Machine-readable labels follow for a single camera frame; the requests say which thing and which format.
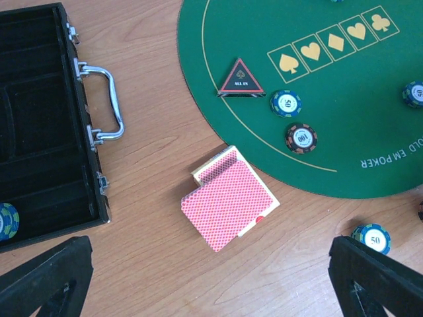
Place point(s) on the black poker chip case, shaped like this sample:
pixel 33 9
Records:
pixel 49 171

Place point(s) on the blue 50 chip stack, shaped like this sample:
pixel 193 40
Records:
pixel 374 236

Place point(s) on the red playing card deck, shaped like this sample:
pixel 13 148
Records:
pixel 230 200

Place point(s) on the silver case handle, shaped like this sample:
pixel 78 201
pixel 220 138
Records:
pixel 98 136

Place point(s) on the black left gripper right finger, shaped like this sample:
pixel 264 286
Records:
pixel 368 283

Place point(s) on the blue chips in case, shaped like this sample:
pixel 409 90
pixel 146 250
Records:
pixel 9 221

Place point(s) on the triangular all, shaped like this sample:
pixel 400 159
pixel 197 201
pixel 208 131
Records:
pixel 240 82

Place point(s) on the round green poker mat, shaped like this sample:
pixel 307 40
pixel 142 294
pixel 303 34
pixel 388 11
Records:
pixel 348 62

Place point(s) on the brown 100 chip stack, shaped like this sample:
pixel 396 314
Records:
pixel 420 211

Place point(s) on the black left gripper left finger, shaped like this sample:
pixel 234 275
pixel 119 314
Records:
pixel 54 283

